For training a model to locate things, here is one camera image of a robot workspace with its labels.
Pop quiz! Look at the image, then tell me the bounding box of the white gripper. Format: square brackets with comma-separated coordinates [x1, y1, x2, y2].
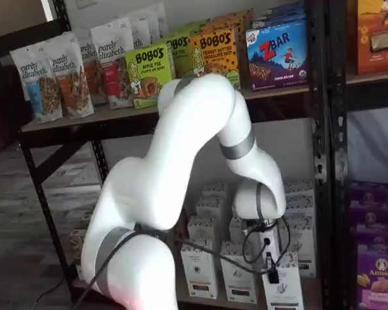
[257, 227, 278, 285]

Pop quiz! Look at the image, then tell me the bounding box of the white box green strip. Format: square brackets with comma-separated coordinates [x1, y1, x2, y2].
[283, 190, 315, 220]
[277, 215, 317, 278]
[284, 180, 314, 194]
[261, 251, 304, 310]

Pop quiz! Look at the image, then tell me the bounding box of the white box pink strip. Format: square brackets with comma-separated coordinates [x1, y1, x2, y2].
[228, 216, 246, 245]
[220, 241, 258, 304]

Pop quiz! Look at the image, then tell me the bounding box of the white box yellow strip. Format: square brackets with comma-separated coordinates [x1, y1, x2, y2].
[196, 195, 226, 219]
[202, 182, 229, 200]
[187, 214, 216, 248]
[180, 243, 219, 298]

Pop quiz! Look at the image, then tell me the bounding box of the purple Annie's snack box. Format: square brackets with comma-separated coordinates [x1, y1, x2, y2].
[355, 222, 388, 251]
[356, 245, 388, 310]
[348, 180, 388, 225]

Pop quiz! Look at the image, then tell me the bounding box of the green oatmeal box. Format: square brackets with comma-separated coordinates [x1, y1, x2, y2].
[80, 211, 96, 229]

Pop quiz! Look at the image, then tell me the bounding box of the blue Z Bar snack box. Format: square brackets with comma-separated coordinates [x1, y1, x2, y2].
[244, 19, 311, 92]
[251, 1, 308, 30]

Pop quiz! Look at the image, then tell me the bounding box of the yellow Bobo's peanut butter box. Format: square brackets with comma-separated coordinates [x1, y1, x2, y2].
[189, 25, 243, 90]
[213, 8, 255, 33]
[200, 17, 246, 35]

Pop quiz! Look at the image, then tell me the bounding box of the green Bobo's apple pie box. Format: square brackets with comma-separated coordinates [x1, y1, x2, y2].
[173, 21, 208, 36]
[163, 30, 195, 80]
[125, 43, 169, 110]

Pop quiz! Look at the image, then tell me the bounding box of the orange snack box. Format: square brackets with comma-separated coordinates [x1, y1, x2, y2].
[355, 0, 388, 76]

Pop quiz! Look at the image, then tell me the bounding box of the red purely elizabeth granola bag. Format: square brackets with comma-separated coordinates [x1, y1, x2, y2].
[90, 17, 135, 110]

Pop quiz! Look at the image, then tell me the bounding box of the orange purely elizabeth granola bag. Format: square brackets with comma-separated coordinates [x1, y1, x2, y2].
[79, 35, 101, 106]
[48, 31, 95, 119]

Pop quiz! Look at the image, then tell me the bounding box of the white purely elizabeth granola bag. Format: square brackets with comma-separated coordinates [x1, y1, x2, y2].
[129, 12, 151, 49]
[148, 1, 169, 39]

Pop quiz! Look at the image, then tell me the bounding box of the blue purely elizabeth granola bag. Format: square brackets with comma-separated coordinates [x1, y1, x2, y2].
[8, 45, 64, 125]

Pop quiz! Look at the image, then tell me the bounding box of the black looped gripper cable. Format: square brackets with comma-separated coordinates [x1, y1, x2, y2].
[242, 216, 292, 269]

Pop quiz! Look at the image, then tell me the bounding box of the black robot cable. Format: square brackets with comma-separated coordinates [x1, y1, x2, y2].
[71, 225, 269, 310]

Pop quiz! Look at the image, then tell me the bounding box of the black metal shelf frame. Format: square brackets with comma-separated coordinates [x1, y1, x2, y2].
[328, 0, 388, 310]
[0, 0, 328, 310]

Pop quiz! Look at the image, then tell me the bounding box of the thin black floor cable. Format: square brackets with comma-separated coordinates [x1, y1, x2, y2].
[28, 276, 74, 307]

